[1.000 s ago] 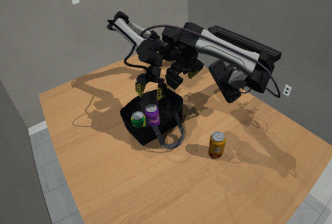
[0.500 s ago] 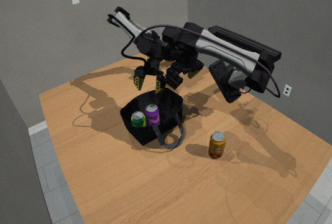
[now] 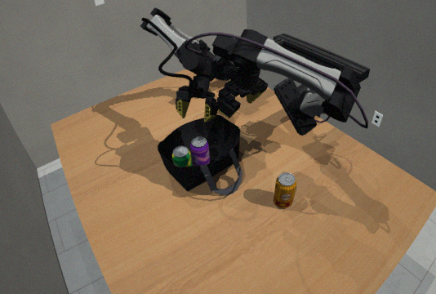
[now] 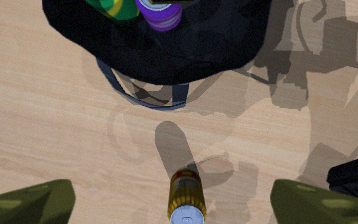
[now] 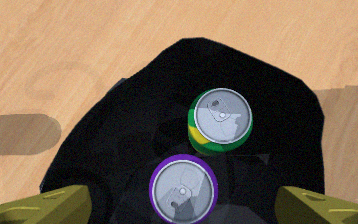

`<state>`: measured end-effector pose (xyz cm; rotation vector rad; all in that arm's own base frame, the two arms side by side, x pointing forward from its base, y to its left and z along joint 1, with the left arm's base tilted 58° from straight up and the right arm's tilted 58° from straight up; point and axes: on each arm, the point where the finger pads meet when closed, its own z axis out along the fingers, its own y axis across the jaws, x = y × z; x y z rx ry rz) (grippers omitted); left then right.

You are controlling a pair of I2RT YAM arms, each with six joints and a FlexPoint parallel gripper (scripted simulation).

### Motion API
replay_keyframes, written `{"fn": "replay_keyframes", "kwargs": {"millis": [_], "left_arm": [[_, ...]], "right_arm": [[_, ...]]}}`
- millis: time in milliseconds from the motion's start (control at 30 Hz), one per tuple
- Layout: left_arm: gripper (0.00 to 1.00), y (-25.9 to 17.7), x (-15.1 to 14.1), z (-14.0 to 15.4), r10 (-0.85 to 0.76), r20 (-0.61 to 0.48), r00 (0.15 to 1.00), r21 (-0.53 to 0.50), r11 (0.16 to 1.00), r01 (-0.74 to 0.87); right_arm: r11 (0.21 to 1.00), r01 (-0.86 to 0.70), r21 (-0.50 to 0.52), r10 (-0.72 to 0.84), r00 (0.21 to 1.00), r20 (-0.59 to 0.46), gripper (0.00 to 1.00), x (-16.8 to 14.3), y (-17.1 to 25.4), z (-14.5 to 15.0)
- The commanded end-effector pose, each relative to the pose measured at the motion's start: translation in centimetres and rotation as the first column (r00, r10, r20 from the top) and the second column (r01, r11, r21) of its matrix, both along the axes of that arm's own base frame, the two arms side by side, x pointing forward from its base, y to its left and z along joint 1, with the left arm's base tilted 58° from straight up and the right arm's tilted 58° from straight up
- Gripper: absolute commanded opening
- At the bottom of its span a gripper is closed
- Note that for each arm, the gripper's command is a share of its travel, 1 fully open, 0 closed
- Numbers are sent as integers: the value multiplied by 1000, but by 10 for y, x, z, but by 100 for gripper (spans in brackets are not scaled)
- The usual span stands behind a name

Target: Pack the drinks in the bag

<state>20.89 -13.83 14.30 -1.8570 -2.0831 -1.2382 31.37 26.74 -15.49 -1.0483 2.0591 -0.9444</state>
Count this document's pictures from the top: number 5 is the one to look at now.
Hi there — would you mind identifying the green and yellow drink can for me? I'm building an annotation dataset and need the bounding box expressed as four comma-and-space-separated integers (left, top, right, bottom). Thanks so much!
188, 88, 253, 156

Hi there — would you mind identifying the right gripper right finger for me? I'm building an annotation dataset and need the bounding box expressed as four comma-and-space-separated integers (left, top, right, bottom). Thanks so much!
274, 186, 358, 224

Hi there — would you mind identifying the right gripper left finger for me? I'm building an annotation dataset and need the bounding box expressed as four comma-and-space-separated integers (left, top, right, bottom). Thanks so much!
0, 185, 92, 224

